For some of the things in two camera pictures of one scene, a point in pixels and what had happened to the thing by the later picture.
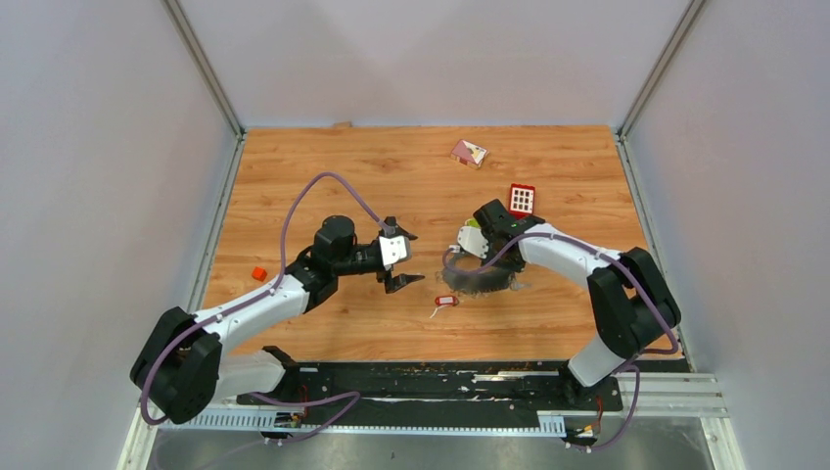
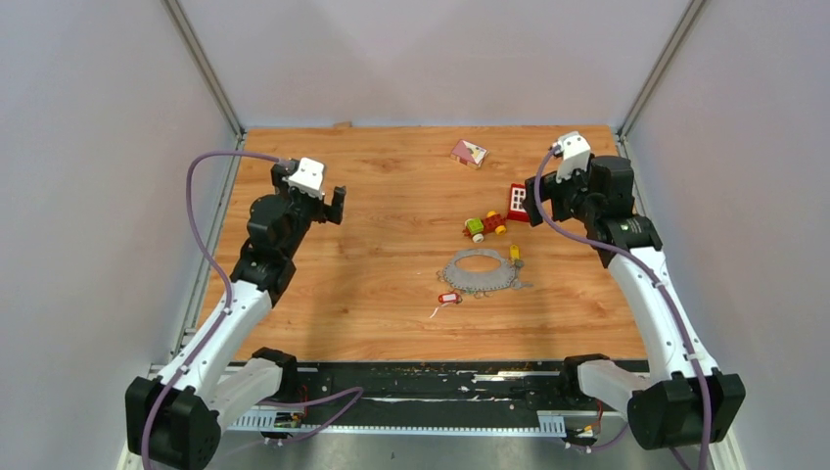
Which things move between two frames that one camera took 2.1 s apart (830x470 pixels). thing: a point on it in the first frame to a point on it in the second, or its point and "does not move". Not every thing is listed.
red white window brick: [522, 200] does not move
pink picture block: [469, 154] does not move
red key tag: [446, 301] does not move
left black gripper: [402, 280] to [325, 212]
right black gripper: [515, 266] to [550, 190]
